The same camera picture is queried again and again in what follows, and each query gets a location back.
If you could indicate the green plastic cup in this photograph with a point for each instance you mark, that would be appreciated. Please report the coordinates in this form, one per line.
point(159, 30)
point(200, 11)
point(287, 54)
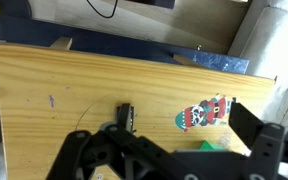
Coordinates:
point(209, 146)

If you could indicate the blue patterned rug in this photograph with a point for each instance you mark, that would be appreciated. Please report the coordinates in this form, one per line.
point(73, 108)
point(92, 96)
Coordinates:
point(117, 43)

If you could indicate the white sofa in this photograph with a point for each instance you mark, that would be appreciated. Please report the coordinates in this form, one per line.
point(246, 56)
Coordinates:
point(277, 40)

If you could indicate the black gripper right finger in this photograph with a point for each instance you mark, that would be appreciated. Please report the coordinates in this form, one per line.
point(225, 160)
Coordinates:
point(267, 146)

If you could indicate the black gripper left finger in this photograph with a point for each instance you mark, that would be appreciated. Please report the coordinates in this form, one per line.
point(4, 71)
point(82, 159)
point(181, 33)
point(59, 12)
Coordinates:
point(84, 153)

